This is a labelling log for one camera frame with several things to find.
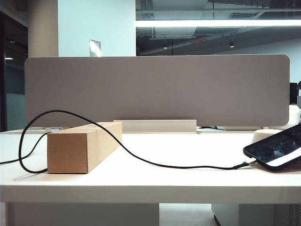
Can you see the beige pulp tray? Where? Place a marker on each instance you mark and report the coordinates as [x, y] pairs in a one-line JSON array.
[[263, 135]]

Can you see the red led sign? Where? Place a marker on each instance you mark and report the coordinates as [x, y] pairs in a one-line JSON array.
[[198, 41]]

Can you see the grey felt desk divider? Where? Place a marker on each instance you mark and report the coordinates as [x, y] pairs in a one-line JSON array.
[[164, 94]]

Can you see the long ceiling light strip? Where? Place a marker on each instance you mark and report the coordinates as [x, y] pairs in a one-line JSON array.
[[235, 23]]

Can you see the black smartphone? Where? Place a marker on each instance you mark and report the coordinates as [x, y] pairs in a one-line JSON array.
[[277, 146]]

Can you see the framed wall poster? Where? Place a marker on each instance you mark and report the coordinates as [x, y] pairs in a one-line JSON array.
[[95, 47]]

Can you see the grey desk leg panel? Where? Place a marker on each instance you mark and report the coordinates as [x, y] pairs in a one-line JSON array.
[[82, 215]]

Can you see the brown cardboard box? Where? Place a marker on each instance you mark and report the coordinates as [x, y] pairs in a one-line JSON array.
[[68, 153]]

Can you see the black monitor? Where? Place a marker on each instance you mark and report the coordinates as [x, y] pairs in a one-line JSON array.
[[294, 94]]

